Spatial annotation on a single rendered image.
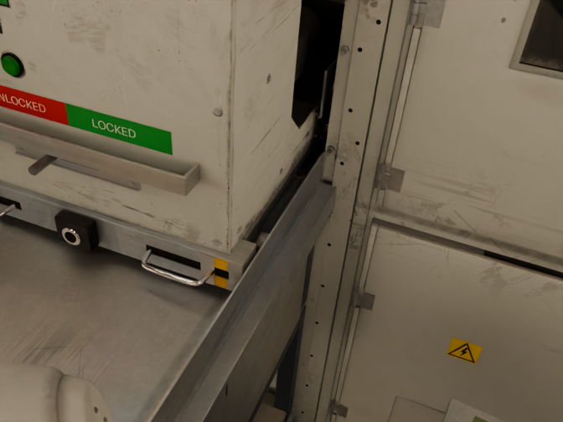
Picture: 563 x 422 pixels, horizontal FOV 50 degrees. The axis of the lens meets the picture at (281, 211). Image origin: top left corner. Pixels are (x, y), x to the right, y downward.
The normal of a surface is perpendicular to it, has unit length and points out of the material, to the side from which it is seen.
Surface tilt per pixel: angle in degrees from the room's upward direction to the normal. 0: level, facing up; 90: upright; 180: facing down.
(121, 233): 90
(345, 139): 90
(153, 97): 90
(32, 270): 0
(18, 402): 10
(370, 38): 90
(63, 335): 0
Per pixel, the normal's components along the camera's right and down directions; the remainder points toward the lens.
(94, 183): -0.37, 0.56
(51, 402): 0.58, -0.76
